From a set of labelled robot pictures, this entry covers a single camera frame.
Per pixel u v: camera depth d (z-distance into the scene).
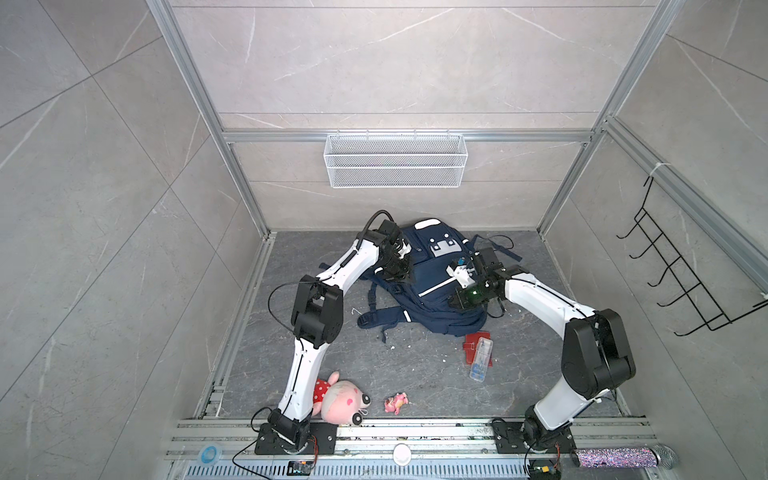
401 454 0.72
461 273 0.84
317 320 0.57
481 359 0.86
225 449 0.74
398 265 0.84
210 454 0.71
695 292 0.64
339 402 0.72
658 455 0.68
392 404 0.76
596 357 0.46
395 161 1.01
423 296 0.90
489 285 0.67
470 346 0.88
